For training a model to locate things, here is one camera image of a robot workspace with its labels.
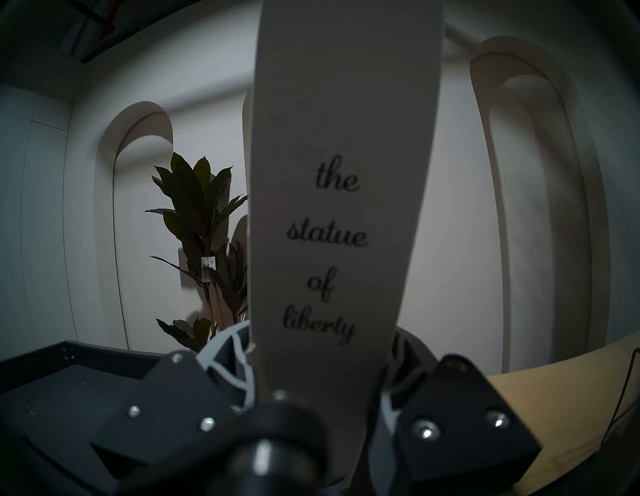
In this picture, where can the tall potted leafy plant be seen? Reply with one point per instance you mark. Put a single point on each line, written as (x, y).
(195, 200)

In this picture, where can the black metal utility cart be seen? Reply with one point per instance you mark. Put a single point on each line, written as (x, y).
(40, 400)

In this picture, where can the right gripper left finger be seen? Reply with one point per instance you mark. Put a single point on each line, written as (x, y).
(165, 410)

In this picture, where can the light wooden table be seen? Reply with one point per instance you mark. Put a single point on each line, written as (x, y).
(560, 390)

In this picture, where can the white plant tag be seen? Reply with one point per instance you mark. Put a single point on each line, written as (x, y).
(207, 265)

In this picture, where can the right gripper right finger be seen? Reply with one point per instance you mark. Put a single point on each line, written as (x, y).
(460, 430)

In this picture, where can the white statue of liberty book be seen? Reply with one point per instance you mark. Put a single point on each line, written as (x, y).
(340, 125)

